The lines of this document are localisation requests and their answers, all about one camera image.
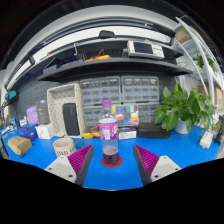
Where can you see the dark grey flat box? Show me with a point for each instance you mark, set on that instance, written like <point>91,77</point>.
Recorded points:
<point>42,112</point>

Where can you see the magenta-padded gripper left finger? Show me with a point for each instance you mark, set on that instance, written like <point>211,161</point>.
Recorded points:
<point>63,166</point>

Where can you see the dark wall shelf unit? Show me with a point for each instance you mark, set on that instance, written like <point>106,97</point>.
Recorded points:
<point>110,68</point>

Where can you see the beige dotted storage tray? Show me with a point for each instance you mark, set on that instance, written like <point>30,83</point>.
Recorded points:
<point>56,100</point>

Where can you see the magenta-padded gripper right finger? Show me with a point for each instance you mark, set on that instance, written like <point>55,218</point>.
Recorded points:
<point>163,166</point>

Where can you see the green potted plant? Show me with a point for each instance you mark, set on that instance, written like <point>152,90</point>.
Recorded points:
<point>181,106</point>

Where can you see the clear organizer with coloured parts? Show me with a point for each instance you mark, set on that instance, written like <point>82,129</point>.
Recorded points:
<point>128,116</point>

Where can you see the purple-capped clear drink bottle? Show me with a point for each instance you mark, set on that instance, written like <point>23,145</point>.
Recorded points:
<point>109,133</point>

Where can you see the yellow multimeter with leads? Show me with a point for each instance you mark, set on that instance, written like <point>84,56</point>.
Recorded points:
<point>88,135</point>

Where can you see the purple plastic bag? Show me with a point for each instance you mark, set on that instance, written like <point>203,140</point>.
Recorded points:
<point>32,116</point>

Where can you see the brown cardboard box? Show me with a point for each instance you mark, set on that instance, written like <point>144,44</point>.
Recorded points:
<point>19,145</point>

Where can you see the black zip case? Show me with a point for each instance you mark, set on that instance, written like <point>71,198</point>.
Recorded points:
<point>154,130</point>

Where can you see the small black and white box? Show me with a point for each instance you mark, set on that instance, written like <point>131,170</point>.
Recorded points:
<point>127,133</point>

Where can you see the blue box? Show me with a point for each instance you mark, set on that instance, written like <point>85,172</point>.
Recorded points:
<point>27,132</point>

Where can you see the white power adapter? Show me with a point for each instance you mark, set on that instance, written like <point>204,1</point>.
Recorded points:
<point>206,140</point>

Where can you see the black rectangular device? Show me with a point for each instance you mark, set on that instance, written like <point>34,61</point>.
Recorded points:
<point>71,119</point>

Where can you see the white metal shelf unit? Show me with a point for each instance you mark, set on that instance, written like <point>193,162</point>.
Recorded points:
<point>183,33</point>

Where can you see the beige patterned ceramic mug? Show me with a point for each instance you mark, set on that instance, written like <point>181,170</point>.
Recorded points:
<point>65,147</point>

